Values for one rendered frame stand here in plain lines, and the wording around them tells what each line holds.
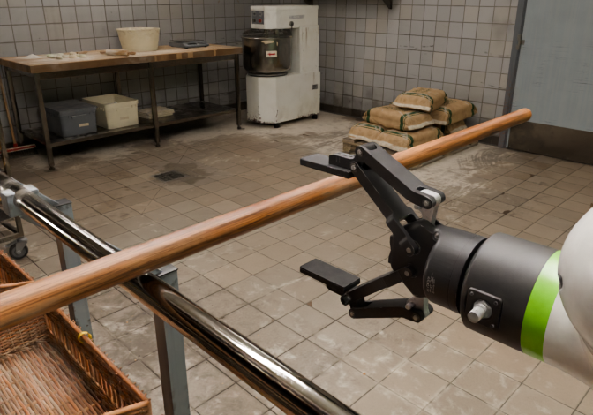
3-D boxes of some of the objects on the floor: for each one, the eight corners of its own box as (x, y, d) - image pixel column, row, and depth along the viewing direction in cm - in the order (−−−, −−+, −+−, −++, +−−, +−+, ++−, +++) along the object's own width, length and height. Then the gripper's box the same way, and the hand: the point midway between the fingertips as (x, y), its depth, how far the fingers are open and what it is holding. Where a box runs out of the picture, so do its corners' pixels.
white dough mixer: (266, 132, 582) (264, 6, 536) (233, 124, 621) (228, 5, 574) (322, 118, 643) (324, 5, 597) (289, 111, 682) (288, 4, 635)
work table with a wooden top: (48, 171, 453) (29, 65, 421) (16, 153, 506) (-4, 57, 474) (245, 128, 598) (242, 47, 566) (204, 117, 651) (198, 42, 619)
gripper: (476, 155, 41) (284, 114, 55) (445, 407, 50) (286, 316, 64) (516, 138, 46) (331, 104, 60) (481, 369, 55) (326, 292, 69)
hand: (315, 216), depth 61 cm, fingers open, 13 cm apart
